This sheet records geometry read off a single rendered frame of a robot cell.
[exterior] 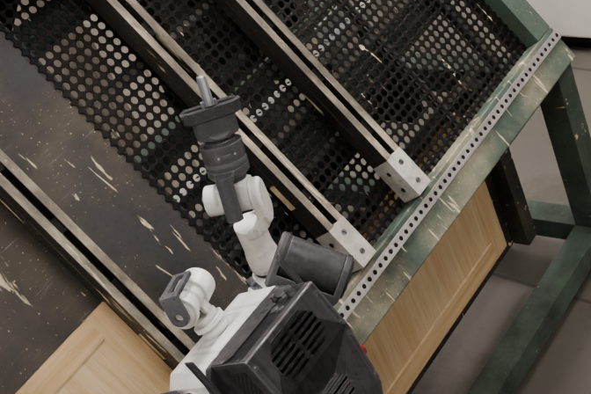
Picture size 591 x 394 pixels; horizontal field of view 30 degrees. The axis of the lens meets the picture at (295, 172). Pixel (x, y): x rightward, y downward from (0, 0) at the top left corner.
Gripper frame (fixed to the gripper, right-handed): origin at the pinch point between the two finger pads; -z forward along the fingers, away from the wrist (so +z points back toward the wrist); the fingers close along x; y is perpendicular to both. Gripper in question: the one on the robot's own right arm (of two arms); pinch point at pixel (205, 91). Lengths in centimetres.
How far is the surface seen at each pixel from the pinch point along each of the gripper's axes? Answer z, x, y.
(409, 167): 46, -51, 46
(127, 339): 50, 30, 12
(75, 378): 52, 43, 6
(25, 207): 16.3, 41.7, 17.9
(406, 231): 60, -44, 38
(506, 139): 53, -84, 61
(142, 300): 43, 25, 12
